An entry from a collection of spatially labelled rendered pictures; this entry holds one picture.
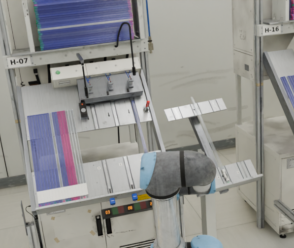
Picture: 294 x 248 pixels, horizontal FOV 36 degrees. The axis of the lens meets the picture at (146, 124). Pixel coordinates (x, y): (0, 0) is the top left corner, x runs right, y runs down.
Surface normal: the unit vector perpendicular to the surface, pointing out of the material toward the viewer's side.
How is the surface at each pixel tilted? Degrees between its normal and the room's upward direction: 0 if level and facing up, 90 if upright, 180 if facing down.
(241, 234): 0
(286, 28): 90
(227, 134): 90
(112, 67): 43
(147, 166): 48
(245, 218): 0
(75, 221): 90
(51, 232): 90
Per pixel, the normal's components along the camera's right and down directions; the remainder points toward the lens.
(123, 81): 0.10, -0.49
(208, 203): 0.37, 0.26
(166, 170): -0.10, -0.04
